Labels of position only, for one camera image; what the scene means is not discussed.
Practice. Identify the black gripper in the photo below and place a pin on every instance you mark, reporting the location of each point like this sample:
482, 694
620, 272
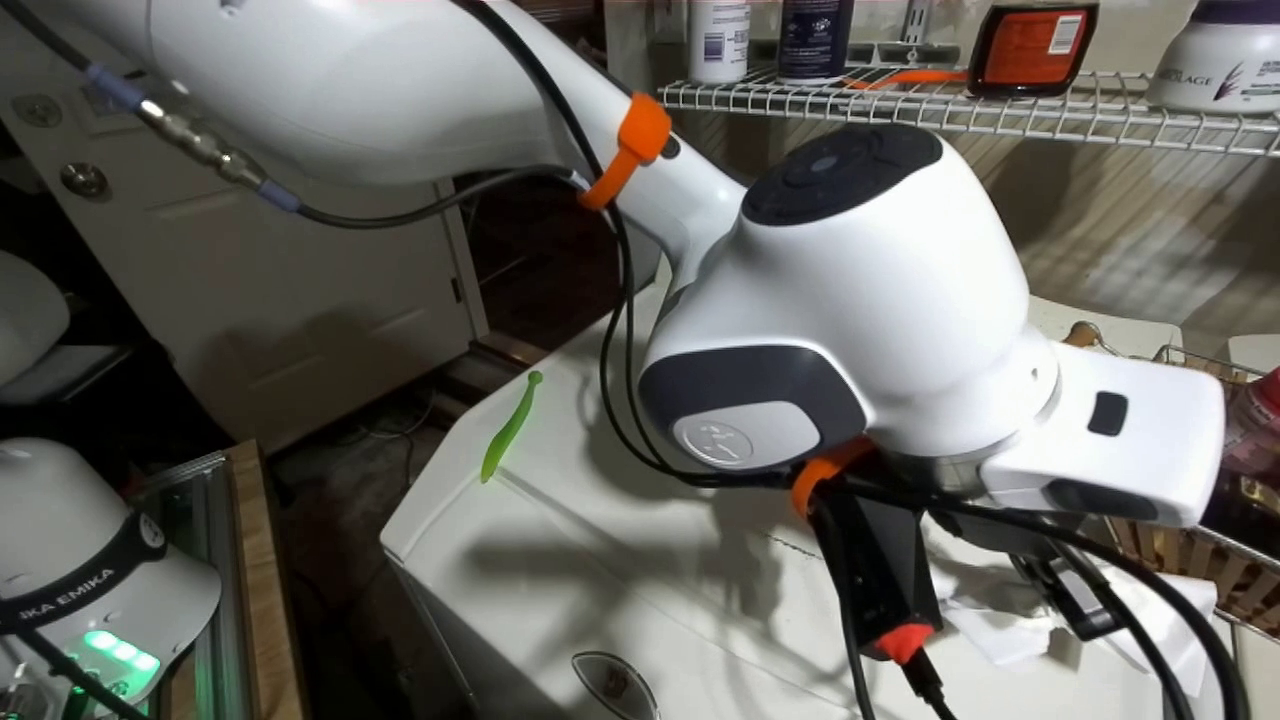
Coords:
1041, 515

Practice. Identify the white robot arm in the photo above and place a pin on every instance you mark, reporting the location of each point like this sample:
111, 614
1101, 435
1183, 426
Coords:
853, 267

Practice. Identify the red lid peanut jar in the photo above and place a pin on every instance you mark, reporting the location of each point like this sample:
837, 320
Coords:
1252, 426

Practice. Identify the white washing machine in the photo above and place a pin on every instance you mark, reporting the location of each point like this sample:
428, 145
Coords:
643, 586

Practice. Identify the thin orange tool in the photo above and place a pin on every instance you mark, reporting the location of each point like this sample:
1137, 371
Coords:
906, 79

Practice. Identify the orange black package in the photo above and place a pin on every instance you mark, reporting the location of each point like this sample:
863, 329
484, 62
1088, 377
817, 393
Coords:
1033, 46

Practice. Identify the white jar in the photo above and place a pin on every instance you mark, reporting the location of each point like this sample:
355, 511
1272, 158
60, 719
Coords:
1222, 62

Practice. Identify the green plastic strip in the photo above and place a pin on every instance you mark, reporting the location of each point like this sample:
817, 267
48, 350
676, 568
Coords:
510, 426

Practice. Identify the dark bottle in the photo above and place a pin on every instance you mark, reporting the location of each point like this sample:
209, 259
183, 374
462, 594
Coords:
814, 33

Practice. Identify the white lotion bottle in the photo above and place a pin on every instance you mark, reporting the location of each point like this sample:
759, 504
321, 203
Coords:
721, 40

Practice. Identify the wooden robot platform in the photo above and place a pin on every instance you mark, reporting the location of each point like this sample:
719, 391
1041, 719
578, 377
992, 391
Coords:
262, 586

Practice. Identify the white panel door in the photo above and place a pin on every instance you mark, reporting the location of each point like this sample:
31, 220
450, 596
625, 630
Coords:
267, 320

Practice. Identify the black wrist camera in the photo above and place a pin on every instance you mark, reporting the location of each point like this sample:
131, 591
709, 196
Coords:
883, 562

